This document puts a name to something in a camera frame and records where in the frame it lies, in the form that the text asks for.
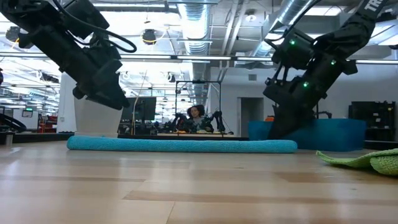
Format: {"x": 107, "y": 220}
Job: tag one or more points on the white hexagonal plant pot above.
{"x": 96, "y": 121}

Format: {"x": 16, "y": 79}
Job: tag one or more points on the black metal stand frame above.
{"x": 199, "y": 81}

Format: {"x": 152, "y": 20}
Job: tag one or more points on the red tool cabinet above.
{"x": 46, "y": 124}

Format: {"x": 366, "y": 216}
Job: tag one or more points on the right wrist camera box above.
{"x": 293, "y": 49}

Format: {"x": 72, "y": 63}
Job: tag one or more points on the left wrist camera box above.
{"x": 87, "y": 15}

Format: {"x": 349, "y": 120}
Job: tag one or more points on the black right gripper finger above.
{"x": 286, "y": 123}

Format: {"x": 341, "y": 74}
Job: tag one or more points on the black monitor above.
{"x": 144, "y": 109}

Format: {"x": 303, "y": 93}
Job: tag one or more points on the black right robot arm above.
{"x": 354, "y": 28}

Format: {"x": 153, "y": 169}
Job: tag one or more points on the person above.
{"x": 196, "y": 113}

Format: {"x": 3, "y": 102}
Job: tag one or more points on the silver ventilation duct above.
{"x": 292, "y": 9}
{"x": 196, "y": 25}

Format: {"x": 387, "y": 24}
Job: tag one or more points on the black aluminium table frame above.
{"x": 37, "y": 137}

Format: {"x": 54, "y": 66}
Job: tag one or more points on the teal plastic bin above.
{"x": 335, "y": 133}

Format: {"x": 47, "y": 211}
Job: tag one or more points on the white column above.
{"x": 66, "y": 109}

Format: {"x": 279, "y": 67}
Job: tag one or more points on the green microfiber towel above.
{"x": 382, "y": 163}

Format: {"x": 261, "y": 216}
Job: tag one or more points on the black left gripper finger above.
{"x": 109, "y": 99}

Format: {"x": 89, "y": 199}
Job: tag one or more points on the wooden workbench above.
{"x": 192, "y": 135}

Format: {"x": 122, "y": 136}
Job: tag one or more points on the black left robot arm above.
{"x": 40, "y": 34}

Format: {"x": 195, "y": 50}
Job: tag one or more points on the black ceiling dome device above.
{"x": 149, "y": 35}

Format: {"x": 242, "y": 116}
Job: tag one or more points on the black storage shelf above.
{"x": 373, "y": 121}

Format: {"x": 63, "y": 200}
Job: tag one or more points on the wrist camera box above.
{"x": 87, "y": 15}
{"x": 293, "y": 49}

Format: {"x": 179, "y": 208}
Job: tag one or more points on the small black robot arm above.
{"x": 219, "y": 119}
{"x": 179, "y": 123}

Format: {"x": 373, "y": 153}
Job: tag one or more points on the light blue microfiber towel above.
{"x": 180, "y": 145}

